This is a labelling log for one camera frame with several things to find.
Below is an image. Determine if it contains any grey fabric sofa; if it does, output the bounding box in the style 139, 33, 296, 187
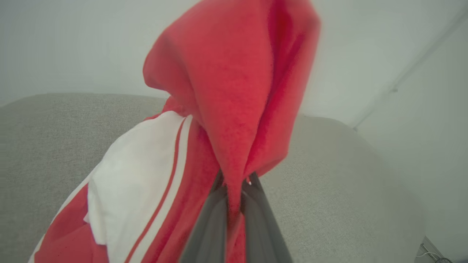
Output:
0, 93, 427, 263

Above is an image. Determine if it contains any red and white clothing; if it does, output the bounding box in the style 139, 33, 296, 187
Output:
29, 0, 322, 263

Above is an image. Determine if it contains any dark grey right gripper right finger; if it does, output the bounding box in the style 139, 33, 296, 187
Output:
241, 173, 293, 263

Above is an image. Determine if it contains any white floor cable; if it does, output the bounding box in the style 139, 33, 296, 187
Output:
415, 243, 445, 263

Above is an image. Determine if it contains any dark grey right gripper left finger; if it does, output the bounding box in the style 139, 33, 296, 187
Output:
179, 171, 229, 263

